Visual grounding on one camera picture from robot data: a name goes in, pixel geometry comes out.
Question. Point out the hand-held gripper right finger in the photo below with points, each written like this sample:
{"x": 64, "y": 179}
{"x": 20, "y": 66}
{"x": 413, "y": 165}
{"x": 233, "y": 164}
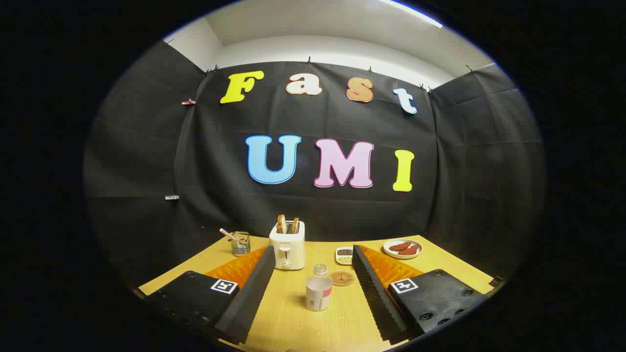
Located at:
{"x": 376, "y": 303}

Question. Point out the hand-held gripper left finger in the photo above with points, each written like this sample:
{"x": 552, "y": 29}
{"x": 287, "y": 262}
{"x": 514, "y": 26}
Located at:
{"x": 244, "y": 308}

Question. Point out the round cork coaster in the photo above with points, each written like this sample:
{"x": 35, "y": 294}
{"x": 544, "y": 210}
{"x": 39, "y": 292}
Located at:
{"x": 341, "y": 279}

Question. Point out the clear plastic juice bottle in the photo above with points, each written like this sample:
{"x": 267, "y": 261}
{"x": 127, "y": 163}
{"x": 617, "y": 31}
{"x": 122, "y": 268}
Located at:
{"x": 319, "y": 296}

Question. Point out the white round plate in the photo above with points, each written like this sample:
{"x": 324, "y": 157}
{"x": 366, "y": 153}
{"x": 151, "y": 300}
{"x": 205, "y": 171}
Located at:
{"x": 390, "y": 254}

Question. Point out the wooden table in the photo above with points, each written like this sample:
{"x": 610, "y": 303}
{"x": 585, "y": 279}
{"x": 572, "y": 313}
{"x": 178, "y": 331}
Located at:
{"x": 293, "y": 322}

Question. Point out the white divided dish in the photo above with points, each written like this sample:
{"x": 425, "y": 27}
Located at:
{"x": 344, "y": 255}

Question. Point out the red meat piece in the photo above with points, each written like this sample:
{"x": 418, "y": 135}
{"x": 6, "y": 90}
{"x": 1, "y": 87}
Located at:
{"x": 410, "y": 251}
{"x": 399, "y": 246}

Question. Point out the white toaster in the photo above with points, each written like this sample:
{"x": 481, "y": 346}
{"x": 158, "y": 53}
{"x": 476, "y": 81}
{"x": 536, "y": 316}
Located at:
{"x": 287, "y": 252}

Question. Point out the pink stick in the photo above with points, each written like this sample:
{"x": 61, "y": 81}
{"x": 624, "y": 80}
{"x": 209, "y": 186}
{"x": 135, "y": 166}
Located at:
{"x": 226, "y": 233}

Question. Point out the toasted bread slice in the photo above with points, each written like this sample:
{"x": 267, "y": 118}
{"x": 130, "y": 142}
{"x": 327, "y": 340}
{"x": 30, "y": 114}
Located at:
{"x": 282, "y": 224}
{"x": 295, "y": 225}

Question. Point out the black backdrop cloth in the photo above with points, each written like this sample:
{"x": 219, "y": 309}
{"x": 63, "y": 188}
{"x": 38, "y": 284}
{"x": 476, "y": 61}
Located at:
{"x": 220, "y": 205}

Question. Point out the black table clamp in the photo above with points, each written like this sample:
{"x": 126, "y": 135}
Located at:
{"x": 497, "y": 281}

